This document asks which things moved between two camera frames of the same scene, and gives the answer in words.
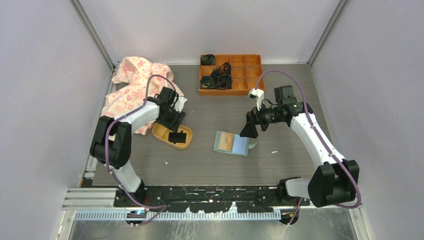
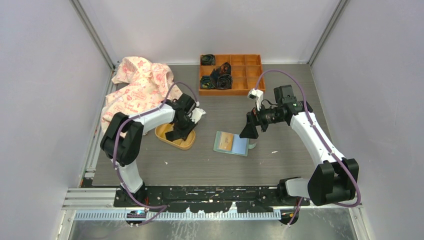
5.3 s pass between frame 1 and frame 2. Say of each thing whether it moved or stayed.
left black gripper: moved
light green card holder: stayed
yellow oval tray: stayed
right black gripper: stayed
